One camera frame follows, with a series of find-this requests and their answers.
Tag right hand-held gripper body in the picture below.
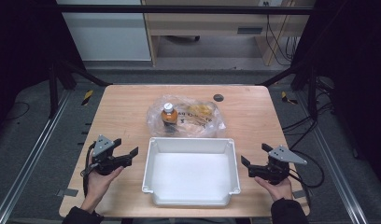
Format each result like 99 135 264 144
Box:
247 145 308 186

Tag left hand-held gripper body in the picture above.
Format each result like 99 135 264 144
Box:
91 133 134 176

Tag person's right hand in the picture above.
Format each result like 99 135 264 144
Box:
254 175 294 203

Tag person's left hand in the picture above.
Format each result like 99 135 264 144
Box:
80 154 125 215

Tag yellow black tape piece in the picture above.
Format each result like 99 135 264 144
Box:
279 91 300 106
81 89 95 107

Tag orange drink bottle white cap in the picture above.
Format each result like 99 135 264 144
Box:
161 102 179 133

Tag clear plastic bag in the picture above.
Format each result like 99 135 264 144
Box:
146 93 227 139

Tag white plastic bin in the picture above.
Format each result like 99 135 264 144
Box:
141 136 242 208

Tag yellow snack packet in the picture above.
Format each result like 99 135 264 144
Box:
186 104 213 121

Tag black metal stand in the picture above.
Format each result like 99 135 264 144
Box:
47 58 114 119
257 58 321 121

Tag white cabinet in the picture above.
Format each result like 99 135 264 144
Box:
55 0 152 63

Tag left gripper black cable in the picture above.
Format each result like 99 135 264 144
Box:
79 141 98 198

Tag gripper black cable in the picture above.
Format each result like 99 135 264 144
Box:
79 141 98 198
287 149 326 200

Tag black floor cables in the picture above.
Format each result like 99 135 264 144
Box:
281 101 336 152

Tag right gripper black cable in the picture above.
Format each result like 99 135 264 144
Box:
287 149 326 200

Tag aluminium floor rail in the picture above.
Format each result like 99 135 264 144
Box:
295 91 371 224
0 89 73 224

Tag thin black floor cable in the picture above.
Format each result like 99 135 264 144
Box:
1 101 31 123

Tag black hanging desk cables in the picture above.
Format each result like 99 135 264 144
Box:
264 13 301 67

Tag black horizontal frame bar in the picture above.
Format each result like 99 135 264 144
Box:
55 4 316 16

